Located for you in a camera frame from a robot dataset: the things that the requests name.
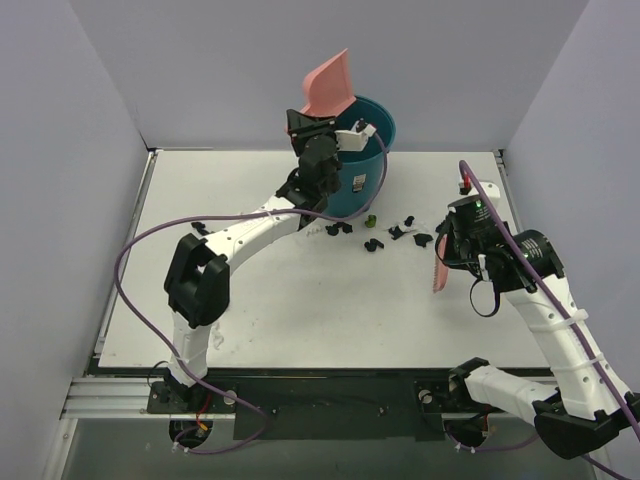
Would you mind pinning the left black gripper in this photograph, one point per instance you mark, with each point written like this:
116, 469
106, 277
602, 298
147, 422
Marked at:
310, 128

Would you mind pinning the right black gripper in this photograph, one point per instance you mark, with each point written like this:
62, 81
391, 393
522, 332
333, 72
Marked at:
451, 248

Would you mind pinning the pink dustpan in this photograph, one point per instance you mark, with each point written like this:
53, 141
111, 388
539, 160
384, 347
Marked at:
328, 88

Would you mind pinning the pink hand brush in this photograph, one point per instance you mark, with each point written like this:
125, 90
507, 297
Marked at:
440, 269

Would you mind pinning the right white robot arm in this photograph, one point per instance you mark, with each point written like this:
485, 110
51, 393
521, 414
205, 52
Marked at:
590, 404

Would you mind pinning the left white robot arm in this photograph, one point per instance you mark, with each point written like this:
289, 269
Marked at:
198, 279

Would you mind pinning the teal plastic bucket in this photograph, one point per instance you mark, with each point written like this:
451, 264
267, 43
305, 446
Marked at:
361, 171

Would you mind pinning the green paper scrap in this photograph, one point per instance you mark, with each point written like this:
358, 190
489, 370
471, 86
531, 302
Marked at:
371, 221

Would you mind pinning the black paper scrap near bucket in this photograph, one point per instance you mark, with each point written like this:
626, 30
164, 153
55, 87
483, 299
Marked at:
339, 227

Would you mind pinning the black paper scrap left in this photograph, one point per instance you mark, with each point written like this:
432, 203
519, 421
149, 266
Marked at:
200, 228

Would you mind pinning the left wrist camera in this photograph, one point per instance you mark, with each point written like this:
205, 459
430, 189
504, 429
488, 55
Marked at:
356, 138

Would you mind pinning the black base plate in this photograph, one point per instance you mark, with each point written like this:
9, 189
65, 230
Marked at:
326, 405

